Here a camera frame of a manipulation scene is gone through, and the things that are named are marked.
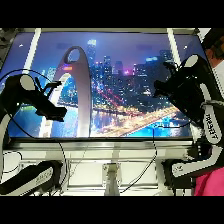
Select silver frame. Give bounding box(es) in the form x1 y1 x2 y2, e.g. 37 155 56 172
0 138 208 197

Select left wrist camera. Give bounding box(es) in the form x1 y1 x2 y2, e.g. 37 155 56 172
34 77 63 98

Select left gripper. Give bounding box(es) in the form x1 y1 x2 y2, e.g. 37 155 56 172
34 99 68 123

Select pink garment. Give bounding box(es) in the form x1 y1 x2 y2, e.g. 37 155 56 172
193 165 224 197

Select black cable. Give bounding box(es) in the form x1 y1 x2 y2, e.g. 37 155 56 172
119 120 194 194
0 68 69 196

